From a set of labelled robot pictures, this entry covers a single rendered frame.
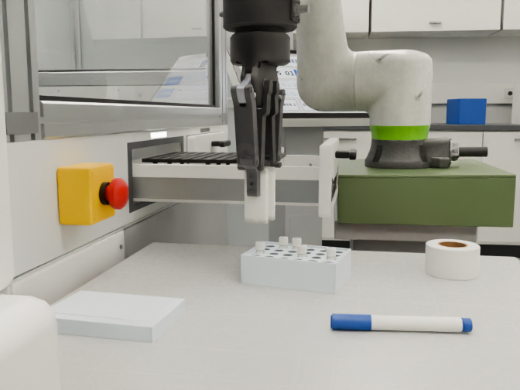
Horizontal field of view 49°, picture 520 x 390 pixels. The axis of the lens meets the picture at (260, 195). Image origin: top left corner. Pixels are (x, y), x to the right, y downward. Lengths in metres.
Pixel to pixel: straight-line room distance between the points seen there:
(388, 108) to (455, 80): 3.52
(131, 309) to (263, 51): 0.33
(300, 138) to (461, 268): 1.29
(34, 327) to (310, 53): 1.07
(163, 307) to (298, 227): 1.46
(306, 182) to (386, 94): 0.42
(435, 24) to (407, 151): 3.18
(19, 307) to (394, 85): 1.08
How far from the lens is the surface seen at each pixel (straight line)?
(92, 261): 0.84
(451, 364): 0.55
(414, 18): 4.38
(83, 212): 0.73
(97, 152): 0.84
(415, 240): 1.20
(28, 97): 0.70
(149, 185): 0.95
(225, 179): 0.91
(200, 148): 1.27
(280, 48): 0.71
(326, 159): 0.87
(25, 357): 0.23
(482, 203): 1.18
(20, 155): 0.68
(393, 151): 1.25
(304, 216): 2.05
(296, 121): 1.89
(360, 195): 1.14
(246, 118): 0.69
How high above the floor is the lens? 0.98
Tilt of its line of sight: 8 degrees down
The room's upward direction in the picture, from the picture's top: straight up
